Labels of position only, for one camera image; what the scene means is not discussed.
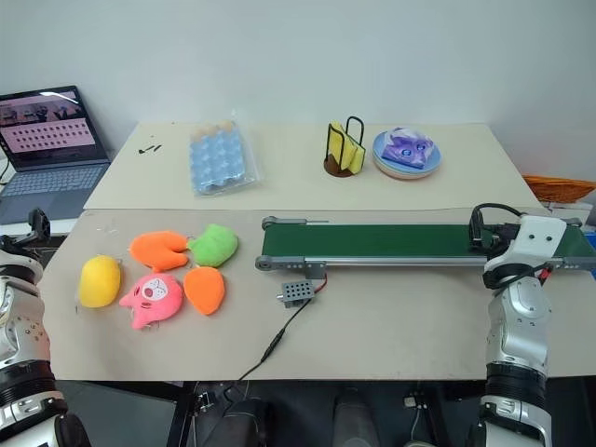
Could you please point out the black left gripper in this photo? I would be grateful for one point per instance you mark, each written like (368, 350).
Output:
(39, 221)

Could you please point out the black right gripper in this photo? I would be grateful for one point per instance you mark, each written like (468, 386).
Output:
(500, 236)

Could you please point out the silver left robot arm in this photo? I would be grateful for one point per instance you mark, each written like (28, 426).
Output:
(23, 335)

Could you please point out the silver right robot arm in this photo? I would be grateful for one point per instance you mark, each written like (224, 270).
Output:
(517, 326)

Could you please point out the green conveyor belt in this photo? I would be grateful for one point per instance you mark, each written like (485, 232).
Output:
(372, 239)

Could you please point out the pink plush pig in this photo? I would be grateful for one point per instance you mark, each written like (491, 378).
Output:
(151, 298)

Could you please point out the white side desk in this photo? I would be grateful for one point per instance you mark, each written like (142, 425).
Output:
(28, 229)

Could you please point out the grey laptop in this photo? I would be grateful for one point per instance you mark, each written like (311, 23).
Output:
(46, 153)

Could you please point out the yellow plush toy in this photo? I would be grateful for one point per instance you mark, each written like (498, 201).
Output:
(99, 281)

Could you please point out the stack of pastel plates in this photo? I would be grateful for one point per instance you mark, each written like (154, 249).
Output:
(410, 170)

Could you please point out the orange woven basket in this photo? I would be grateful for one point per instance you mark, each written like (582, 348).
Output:
(561, 186)

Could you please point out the purple printed packet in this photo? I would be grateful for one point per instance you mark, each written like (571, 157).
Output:
(407, 148)

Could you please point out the blue box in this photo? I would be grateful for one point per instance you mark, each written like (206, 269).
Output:
(591, 243)

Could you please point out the orange plush crab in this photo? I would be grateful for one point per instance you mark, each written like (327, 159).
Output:
(156, 249)

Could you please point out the yellow sponge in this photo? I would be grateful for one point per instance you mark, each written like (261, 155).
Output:
(357, 156)
(336, 144)

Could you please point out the yellow sponges in holder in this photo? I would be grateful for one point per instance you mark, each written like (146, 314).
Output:
(345, 163)

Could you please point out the green plush toy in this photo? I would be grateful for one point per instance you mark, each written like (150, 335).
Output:
(214, 246)

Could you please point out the orange plush carrot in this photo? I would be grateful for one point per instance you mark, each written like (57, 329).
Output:
(205, 289)

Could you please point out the grey perforated controller box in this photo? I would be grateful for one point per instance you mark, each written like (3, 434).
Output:
(293, 294)

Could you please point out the dark rounded shape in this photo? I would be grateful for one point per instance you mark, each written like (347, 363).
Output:
(353, 419)

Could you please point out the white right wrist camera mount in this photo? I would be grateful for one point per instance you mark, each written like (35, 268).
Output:
(535, 237)

